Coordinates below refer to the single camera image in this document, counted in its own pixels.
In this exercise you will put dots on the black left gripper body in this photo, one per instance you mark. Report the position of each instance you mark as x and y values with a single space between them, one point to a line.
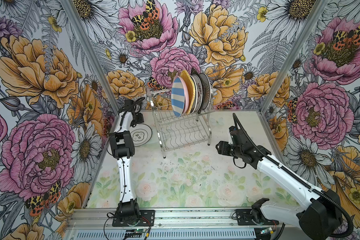
137 118

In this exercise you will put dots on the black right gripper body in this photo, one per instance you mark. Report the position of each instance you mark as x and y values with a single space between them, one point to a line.
231 150

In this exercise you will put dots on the white plate black clover outline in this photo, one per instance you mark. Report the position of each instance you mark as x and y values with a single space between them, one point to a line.
141 134

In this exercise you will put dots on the blue white striped plate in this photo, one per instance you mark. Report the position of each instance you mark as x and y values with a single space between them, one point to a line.
178 98

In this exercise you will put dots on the pink plastic plate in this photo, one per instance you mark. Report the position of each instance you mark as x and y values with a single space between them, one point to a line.
186 96

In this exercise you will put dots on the yellow woven-pattern tray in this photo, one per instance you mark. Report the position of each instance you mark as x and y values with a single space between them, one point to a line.
191 88

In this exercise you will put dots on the white plate orange sunburst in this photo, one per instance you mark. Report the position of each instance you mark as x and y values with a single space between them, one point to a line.
208 93

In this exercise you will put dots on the black square floral plate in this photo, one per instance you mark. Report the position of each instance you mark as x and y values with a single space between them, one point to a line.
194 72

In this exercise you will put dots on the white plate green red rim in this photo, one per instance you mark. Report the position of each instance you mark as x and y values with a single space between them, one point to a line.
196 93

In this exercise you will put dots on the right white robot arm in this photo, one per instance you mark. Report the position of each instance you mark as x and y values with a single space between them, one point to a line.
319 214

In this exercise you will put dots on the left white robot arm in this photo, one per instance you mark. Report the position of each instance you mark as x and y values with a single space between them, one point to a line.
122 149

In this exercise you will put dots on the chrome two-tier dish rack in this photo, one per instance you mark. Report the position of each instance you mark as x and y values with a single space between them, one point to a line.
178 132

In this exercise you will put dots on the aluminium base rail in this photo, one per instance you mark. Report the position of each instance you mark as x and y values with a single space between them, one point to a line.
178 224

